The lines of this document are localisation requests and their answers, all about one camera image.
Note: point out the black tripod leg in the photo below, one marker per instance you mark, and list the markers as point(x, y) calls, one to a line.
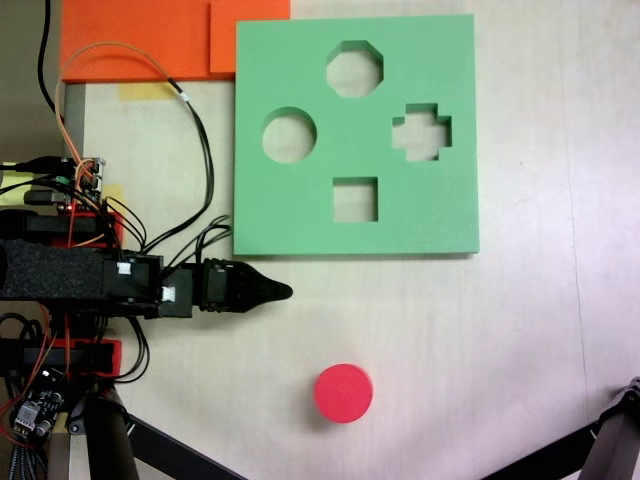
point(107, 440)

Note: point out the red table clamp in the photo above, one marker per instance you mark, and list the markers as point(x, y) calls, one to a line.
point(116, 357)
point(119, 227)

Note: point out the green shape-hole board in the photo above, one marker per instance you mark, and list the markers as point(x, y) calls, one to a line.
point(280, 210)

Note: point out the notched grey-black tripod leg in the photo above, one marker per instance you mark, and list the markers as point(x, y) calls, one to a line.
point(615, 430)

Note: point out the red cylinder block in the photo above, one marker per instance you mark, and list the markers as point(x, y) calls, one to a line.
point(343, 395)

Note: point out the small yellow tape piece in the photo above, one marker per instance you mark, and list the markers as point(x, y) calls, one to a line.
point(114, 192)

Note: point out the long yellow tape strip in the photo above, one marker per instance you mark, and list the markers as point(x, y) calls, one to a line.
point(142, 91)

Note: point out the motor controller circuit board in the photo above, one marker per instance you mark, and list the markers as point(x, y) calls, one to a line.
point(92, 185)

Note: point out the yellow sticky note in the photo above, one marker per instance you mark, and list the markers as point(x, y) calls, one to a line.
point(12, 192)

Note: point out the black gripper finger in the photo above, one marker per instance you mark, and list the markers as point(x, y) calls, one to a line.
point(270, 290)

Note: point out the small black converter circuit board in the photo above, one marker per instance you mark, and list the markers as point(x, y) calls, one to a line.
point(35, 405)

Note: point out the large orange foam block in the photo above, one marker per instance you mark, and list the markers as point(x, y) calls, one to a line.
point(125, 30)

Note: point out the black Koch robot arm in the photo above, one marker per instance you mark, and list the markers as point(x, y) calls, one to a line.
point(50, 270)

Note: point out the small orange foam block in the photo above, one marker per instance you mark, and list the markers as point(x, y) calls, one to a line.
point(250, 35)

